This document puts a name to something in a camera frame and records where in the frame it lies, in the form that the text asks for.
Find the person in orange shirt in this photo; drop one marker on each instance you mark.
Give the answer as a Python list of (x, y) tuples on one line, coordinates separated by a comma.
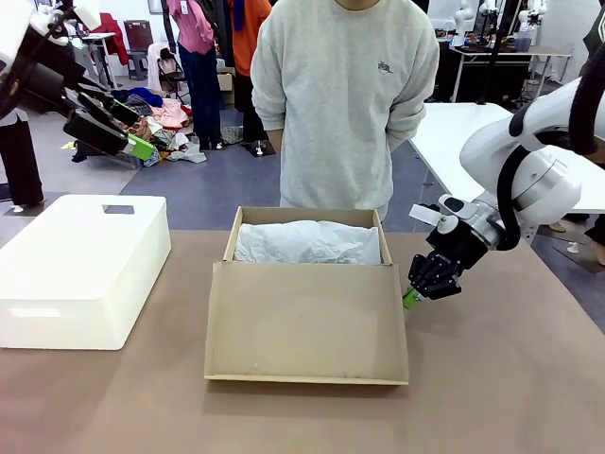
[(246, 47)]

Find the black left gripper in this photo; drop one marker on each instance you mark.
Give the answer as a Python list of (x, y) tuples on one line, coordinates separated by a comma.
[(42, 80)]

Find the pile of colourful clothes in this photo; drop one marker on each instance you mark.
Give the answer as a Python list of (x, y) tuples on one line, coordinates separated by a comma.
[(170, 123)]

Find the folding chair with clothes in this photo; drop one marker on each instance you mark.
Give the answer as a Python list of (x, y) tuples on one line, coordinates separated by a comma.
[(165, 66)]

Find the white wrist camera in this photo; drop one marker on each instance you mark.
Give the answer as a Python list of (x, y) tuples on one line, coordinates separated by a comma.
[(87, 12), (423, 214)]

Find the red jacket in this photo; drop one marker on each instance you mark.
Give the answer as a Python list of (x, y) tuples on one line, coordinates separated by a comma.
[(113, 33)]

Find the small background cardboard box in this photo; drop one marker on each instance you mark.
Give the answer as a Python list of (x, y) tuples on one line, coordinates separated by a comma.
[(226, 85)]

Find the grey background desk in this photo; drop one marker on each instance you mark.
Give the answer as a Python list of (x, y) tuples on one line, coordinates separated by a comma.
[(99, 47)]

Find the person in grey sweatshirt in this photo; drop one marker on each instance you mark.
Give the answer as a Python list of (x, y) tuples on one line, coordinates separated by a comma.
[(340, 118)]

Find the person in pink shirt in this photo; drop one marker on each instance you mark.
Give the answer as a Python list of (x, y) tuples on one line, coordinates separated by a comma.
[(196, 57)]

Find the white tissue paper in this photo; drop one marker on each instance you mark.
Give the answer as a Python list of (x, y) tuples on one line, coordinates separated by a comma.
[(307, 241)]

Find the person's right hand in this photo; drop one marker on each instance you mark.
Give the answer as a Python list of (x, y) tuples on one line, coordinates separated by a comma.
[(277, 146)]

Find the black stand pole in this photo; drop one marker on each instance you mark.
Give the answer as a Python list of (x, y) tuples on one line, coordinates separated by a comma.
[(494, 52)]

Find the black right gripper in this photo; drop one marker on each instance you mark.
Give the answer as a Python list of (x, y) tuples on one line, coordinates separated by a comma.
[(456, 246)]

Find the person in white coat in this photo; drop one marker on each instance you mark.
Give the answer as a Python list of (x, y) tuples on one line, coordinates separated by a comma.
[(19, 161)]

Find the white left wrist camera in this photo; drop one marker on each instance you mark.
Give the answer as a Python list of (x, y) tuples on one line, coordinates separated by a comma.
[(87, 12)]

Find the grey chair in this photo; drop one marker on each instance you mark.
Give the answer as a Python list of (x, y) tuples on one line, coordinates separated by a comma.
[(137, 47)]

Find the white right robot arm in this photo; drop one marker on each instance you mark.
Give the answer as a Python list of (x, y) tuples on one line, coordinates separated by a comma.
[(543, 189)]

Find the white plastic bin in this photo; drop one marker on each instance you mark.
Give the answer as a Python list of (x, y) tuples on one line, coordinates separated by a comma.
[(71, 260)]

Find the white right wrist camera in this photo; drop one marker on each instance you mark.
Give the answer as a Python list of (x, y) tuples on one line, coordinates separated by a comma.
[(423, 214)]

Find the person in dark vest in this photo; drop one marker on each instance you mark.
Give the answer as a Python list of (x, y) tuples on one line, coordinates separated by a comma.
[(594, 23)]

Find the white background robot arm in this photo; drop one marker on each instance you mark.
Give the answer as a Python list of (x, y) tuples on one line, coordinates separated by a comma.
[(462, 19)]

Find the black background table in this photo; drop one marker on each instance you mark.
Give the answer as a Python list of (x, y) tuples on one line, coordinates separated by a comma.
[(491, 71)]

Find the brown cardboard shoe box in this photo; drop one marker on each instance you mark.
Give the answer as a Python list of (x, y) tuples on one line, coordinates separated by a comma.
[(307, 326)]

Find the white table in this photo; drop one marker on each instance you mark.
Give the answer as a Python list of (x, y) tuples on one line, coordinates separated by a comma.
[(454, 127)]

